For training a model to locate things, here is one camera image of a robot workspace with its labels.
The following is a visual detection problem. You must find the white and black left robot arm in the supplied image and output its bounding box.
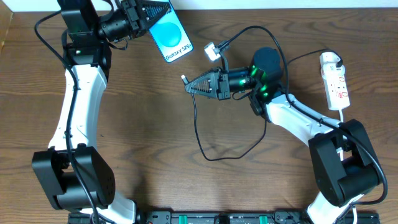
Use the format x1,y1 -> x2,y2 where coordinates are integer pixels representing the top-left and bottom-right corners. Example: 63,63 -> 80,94
32,0 -> 172,223

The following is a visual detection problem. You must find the black USB charging cable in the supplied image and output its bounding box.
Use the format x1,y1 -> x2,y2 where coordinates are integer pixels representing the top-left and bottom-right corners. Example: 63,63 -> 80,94
181,48 -> 344,162

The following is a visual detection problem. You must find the white USB wall charger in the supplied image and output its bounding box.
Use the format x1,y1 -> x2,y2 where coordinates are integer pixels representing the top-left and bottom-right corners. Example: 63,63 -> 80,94
321,63 -> 346,80

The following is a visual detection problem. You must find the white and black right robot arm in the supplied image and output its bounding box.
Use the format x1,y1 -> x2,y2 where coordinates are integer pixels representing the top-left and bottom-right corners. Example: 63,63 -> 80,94
182,47 -> 386,223

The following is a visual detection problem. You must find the blue Galaxy smartphone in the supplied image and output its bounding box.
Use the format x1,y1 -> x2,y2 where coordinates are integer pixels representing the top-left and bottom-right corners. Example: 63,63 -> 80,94
149,0 -> 194,63

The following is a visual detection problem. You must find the white power strip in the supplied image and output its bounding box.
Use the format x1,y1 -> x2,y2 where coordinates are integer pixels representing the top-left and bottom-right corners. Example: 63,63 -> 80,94
320,52 -> 350,111

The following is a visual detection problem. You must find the black mounting rail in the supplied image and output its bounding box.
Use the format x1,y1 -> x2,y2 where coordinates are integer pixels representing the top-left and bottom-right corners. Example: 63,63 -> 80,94
67,211 -> 381,224

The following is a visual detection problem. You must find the white power strip cord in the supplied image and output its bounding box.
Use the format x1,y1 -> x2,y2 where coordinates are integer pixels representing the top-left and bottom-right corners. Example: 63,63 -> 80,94
338,108 -> 358,224

